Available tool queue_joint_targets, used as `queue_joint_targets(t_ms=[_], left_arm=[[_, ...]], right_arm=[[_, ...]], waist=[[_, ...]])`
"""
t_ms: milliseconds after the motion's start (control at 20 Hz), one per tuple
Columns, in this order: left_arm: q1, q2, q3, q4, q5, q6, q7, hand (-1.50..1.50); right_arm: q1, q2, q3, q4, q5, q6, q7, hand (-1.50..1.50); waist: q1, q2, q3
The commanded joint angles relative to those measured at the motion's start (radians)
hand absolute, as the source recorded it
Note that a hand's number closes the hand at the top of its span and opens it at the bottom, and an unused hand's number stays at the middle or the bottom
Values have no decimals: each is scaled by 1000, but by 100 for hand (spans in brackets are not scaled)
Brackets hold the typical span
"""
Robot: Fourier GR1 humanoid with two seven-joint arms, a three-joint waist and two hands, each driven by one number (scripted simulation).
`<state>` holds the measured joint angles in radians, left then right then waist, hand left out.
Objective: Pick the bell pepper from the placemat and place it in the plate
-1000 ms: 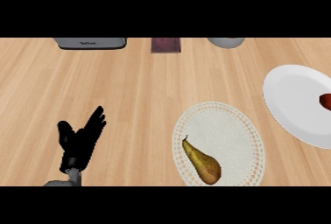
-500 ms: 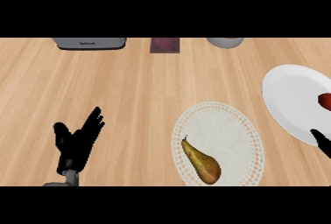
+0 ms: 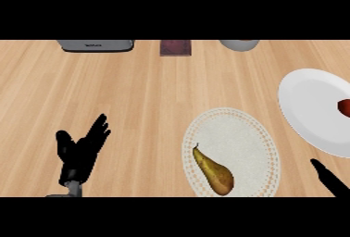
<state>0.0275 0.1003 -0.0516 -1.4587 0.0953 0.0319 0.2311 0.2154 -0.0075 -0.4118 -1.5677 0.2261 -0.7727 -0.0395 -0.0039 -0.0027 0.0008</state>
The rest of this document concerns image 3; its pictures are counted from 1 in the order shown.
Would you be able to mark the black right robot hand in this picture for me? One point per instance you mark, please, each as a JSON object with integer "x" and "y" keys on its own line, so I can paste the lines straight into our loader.
{"x": 330, "y": 180}

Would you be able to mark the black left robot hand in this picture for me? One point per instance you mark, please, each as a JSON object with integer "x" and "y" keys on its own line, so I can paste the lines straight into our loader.
{"x": 81, "y": 154}

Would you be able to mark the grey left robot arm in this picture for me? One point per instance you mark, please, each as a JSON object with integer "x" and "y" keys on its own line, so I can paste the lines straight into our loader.
{"x": 70, "y": 190}

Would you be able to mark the white round plate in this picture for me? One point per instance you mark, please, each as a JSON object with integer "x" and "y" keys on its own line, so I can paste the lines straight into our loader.
{"x": 316, "y": 109}

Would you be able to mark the white oval placemat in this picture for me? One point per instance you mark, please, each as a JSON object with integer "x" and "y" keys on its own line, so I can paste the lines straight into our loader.
{"x": 230, "y": 152}

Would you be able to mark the red round fruit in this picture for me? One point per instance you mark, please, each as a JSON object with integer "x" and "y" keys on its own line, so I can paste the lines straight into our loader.
{"x": 345, "y": 108}

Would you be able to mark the yellow-brown pear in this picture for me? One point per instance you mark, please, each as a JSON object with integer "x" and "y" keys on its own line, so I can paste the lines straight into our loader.
{"x": 214, "y": 174}

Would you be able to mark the grey flat appliance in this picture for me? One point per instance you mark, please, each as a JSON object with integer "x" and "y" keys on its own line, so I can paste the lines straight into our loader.
{"x": 96, "y": 45}

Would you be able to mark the dark maroon box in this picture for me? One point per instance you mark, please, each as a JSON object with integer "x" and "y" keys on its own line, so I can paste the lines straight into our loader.
{"x": 174, "y": 47}

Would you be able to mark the grey round bowl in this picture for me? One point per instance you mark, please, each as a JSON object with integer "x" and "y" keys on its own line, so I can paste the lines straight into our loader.
{"x": 239, "y": 44}

